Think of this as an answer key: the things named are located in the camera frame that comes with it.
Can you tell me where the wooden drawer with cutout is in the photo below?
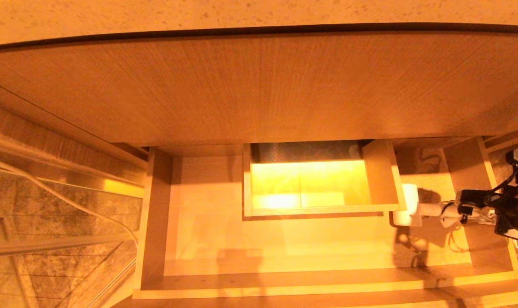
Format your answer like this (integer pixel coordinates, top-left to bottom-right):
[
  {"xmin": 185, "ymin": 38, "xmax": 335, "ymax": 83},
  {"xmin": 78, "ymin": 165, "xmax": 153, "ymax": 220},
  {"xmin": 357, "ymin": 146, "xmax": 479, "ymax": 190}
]
[{"xmin": 133, "ymin": 136, "xmax": 518, "ymax": 308}]

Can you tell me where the wooden vanity cabinet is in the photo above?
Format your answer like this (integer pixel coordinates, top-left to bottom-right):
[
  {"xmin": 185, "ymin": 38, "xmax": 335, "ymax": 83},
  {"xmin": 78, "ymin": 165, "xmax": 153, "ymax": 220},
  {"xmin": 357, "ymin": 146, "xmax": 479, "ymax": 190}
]
[{"xmin": 0, "ymin": 27, "xmax": 518, "ymax": 171}]

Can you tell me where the white hair dryer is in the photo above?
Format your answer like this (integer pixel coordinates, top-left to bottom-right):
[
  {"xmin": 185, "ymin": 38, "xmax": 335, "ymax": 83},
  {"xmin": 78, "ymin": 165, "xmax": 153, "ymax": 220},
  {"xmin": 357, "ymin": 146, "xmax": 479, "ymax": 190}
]
[{"xmin": 389, "ymin": 183, "xmax": 457, "ymax": 228}]

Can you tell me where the smooth black camera cable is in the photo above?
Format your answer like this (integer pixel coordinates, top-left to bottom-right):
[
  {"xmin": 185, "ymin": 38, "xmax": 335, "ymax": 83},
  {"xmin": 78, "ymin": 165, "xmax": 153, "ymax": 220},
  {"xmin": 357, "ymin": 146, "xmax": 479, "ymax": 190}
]
[{"xmin": 490, "ymin": 169, "xmax": 518, "ymax": 195}]

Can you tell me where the bundle of white wires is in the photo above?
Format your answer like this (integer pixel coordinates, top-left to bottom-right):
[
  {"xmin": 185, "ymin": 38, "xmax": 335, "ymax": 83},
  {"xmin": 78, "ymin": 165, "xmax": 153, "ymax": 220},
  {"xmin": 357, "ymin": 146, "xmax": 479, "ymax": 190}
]
[{"xmin": 438, "ymin": 201, "xmax": 499, "ymax": 253}]

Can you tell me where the thin white cable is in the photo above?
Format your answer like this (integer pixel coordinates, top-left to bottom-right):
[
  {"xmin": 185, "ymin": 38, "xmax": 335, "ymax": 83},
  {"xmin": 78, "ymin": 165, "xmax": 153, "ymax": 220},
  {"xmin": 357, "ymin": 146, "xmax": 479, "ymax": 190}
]
[{"xmin": 0, "ymin": 153, "xmax": 139, "ymax": 245}]

